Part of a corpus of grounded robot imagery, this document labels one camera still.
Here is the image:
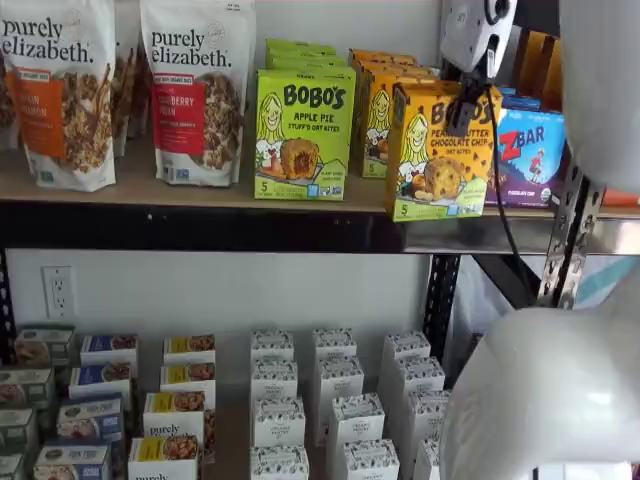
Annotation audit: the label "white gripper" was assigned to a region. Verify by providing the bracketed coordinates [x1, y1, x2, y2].
[438, 0, 519, 137]

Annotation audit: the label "orange Bobo's oat bites box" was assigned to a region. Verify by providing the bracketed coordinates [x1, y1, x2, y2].
[384, 80, 503, 223]
[348, 47, 418, 167]
[363, 67, 444, 180]
[355, 57, 431, 174]

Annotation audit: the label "orange snack box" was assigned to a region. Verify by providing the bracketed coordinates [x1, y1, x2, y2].
[599, 187, 640, 208]
[516, 28, 562, 111]

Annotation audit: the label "green Bobo's apple pie box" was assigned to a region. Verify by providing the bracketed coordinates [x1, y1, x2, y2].
[264, 47, 347, 65]
[269, 56, 352, 74]
[254, 68, 357, 202]
[264, 38, 338, 54]

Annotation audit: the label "wooden shelf board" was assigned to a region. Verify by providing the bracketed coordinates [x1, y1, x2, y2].
[0, 132, 557, 220]
[599, 204, 640, 221]

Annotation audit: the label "white patterned pantry box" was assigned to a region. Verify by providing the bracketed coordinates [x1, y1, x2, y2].
[328, 393, 386, 446]
[249, 444, 310, 480]
[250, 357, 300, 401]
[343, 438, 401, 480]
[413, 437, 445, 480]
[313, 327, 358, 361]
[394, 355, 446, 395]
[249, 328, 295, 362]
[382, 330, 432, 362]
[252, 397, 306, 449]
[317, 355, 365, 401]
[407, 389, 451, 441]

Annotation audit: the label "black metal shelf rack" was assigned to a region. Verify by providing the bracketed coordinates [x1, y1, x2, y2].
[0, 0, 619, 369]

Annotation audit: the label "yellow white granola box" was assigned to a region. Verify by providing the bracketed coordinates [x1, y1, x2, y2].
[159, 362, 217, 396]
[143, 391, 219, 462]
[163, 334, 217, 366]
[128, 435, 201, 480]

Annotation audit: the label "blue white granola box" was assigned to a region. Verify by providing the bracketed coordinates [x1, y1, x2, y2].
[33, 439, 113, 480]
[68, 362, 134, 401]
[79, 333, 139, 366]
[56, 397, 125, 444]

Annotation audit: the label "green white granola box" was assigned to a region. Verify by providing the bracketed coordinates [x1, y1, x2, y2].
[13, 324, 77, 369]
[0, 367, 56, 411]
[0, 452, 26, 480]
[0, 408, 39, 454]

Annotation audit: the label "red label granola bag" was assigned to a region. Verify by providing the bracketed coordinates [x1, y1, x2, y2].
[138, 0, 257, 189]

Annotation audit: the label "white granola bag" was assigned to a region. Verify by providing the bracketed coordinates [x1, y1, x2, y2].
[0, 49, 21, 153]
[112, 39, 139, 158]

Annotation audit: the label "orange label granola bag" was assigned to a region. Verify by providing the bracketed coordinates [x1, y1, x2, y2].
[0, 0, 118, 193]

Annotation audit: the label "white patterned small boxes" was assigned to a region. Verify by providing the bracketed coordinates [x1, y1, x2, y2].
[119, 349, 451, 480]

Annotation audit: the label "black cable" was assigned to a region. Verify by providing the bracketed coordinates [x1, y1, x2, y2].
[479, 0, 542, 301]

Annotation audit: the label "white wall outlet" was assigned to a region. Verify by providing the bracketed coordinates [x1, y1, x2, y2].
[41, 265, 77, 320]

